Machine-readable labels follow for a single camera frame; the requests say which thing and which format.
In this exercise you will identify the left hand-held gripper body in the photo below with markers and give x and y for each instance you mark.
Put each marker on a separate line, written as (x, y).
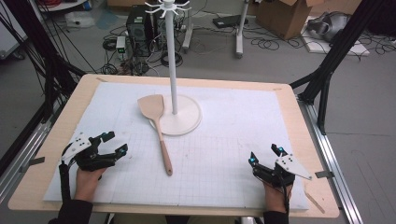
(82, 155)

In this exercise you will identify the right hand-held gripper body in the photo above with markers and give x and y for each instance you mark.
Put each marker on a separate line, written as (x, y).
(289, 166)

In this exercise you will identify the wooden spatula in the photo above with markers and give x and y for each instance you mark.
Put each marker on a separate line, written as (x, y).
(153, 107)

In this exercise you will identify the white utensil rack stand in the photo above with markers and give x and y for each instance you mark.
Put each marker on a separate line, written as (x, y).
(173, 77)

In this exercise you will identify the person's left hand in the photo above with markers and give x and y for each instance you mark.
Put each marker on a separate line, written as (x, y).
(86, 183)

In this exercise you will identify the person's right hand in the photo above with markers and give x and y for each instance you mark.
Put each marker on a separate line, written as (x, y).
(275, 197)

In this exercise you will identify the grey metal clamp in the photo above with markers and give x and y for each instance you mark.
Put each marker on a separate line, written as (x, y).
(32, 163)
(324, 174)

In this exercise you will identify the white grid mat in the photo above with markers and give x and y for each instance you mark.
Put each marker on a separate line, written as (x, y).
(218, 161)

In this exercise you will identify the thin wooden stick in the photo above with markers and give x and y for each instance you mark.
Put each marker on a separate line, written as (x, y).
(314, 202)

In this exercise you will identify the small white device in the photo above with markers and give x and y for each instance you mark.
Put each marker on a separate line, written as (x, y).
(120, 45)

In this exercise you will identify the black computer tower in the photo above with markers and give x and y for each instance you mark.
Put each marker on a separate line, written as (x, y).
(140, 28)

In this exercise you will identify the white foam board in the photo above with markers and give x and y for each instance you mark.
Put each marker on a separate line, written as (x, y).
(336, 48)

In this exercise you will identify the clear plastic bag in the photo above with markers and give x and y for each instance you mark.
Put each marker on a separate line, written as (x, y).
(79, 20)

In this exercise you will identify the grey bag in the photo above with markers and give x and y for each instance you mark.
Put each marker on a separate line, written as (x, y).
(330, 26)

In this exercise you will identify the cardboard box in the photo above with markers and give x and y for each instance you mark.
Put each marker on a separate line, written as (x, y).
(283, 15)

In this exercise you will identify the flat black device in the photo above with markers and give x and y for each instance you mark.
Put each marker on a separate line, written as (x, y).
(229, 21)

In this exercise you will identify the round white table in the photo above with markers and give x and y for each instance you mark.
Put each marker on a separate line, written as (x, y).
(62, 4)

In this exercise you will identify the aluminium rail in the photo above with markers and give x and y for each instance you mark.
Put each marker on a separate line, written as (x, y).
(21, 155)
(333, 161)

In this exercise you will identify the black frame post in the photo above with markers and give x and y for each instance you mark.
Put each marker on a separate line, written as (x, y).
(339, 46)
(46, 62)

